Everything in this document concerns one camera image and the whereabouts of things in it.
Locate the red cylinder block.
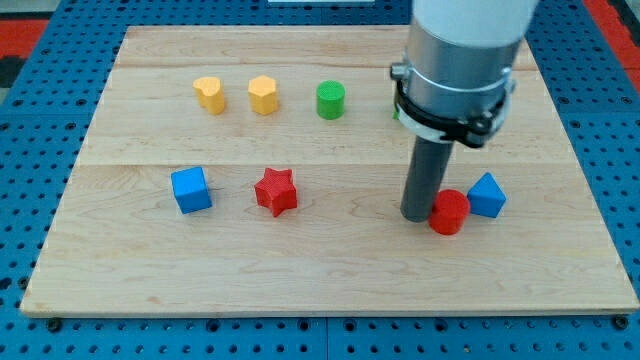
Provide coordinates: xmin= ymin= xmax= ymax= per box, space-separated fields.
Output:
xmin=428 ymin=189 xmax=471 ymax=235

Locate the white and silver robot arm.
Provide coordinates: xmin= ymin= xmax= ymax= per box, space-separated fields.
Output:
xmin=390 ymin=0 xmax=538 ymax=148

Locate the red star block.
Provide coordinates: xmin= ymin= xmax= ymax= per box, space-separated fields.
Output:
xmin=254 ymin=167 xmax=298 ymax=217

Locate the green cylinder block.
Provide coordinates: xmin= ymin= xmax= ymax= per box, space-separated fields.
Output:
xmin=316 ymin=80 xmax=346 ymax=120

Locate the wooden board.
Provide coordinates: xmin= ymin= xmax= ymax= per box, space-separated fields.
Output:
xmin=21 ymin=26 xmax=639 ymax=318

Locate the yellow hexagon block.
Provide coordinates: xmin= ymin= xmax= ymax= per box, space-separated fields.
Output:
xmin=248 ymin=75 xmax=279 ymax=115

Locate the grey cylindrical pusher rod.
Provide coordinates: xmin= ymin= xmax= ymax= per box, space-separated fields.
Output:
xmin=400 ymin=137 xmax=453 ymax=223

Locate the blue cube block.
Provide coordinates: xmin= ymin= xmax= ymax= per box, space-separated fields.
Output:
xmin=171 ymin=167 xmax=213 ymax=214

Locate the yellow heart block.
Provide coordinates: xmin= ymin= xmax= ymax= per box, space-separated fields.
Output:
xmin=192 ymin=77 xmax=226 ymax=115

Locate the blue triangular prism block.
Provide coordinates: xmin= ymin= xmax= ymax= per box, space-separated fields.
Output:
xmin=467 ymin=172 xmax=507 ymax=218

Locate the black clamp ring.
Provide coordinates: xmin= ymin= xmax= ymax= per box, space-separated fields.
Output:
xmin=393 ymin=79 xmax=511 ymax=149

